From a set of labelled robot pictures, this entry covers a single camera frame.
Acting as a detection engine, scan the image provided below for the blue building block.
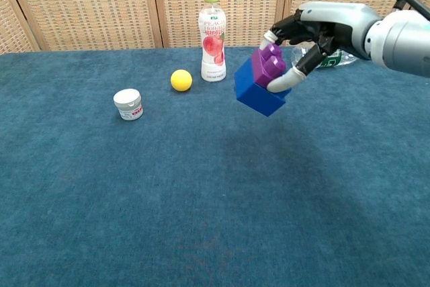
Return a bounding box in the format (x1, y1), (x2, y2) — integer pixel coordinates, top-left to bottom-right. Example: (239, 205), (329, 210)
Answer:
(234, 57), (292, 118)

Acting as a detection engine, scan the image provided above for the woven folding screen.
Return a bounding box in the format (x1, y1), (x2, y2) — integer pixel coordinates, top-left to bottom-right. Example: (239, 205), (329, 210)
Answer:
(0, 0), (430, 55)

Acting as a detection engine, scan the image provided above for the clear water bottle green label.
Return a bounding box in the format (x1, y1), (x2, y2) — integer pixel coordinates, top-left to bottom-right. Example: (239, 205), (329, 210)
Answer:
(290, 44), (359, 71)

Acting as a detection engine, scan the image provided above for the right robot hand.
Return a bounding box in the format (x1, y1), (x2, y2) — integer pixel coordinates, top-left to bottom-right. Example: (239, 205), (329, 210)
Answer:
(260, 1), (384, 95)

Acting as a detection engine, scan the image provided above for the purple building block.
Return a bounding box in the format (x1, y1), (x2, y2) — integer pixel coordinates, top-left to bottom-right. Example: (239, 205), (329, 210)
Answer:
(251, 44), (287, 90)

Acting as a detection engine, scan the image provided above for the peach drink bottle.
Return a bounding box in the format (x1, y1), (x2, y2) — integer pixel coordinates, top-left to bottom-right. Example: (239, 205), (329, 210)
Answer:
(198, 0), (227, 83)

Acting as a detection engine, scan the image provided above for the white plastic jar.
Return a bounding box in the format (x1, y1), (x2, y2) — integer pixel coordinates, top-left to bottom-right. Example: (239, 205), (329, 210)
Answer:
(113, 88), (144, 122)

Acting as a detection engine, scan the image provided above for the blue table cloth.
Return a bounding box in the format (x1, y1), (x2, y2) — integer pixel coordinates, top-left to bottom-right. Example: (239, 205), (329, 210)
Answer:
(0, 43), (430, 287)

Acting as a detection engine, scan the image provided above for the yellow ball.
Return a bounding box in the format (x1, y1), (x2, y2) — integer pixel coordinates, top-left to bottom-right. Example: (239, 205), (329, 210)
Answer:
(170, 69), (194, 93)

